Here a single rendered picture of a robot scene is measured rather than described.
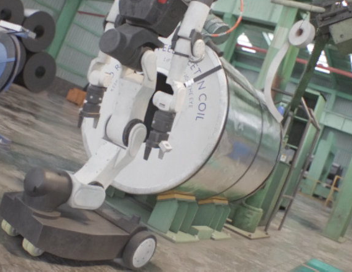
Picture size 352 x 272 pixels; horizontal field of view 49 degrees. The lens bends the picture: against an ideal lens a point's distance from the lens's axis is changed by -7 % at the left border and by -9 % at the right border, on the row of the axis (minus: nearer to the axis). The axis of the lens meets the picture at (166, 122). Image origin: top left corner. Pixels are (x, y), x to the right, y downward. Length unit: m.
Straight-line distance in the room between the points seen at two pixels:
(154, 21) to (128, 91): 0.34
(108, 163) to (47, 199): 0.37
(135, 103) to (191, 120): 0.78
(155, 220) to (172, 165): 0.46
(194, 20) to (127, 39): 0.29
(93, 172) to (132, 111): 0.33
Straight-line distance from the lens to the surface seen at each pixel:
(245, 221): 4.14
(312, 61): 3.34
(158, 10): 1.78
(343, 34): 2.29
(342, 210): 6.87
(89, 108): 2.03
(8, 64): 3.62
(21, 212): 1.71
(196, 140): 2.55
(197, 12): 1.76
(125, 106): 1.89
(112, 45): 1.70
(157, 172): 2.66
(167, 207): 2.82
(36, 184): 1.65
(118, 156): 1.90
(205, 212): 3.37
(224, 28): 2.55
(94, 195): 1.82
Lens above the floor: 0.69
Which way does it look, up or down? 1 degrees up
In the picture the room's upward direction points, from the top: 22 degrees clockwise
